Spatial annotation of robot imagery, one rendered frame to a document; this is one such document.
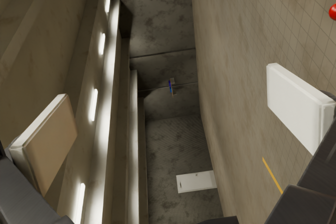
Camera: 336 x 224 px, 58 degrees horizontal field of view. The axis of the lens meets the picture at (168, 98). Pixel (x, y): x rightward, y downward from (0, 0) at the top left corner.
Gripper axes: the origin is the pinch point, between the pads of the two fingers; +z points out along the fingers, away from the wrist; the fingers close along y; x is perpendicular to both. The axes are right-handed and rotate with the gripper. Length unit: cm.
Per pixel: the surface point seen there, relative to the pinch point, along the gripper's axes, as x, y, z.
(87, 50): -120, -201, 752
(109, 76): -259, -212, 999
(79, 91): -180, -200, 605
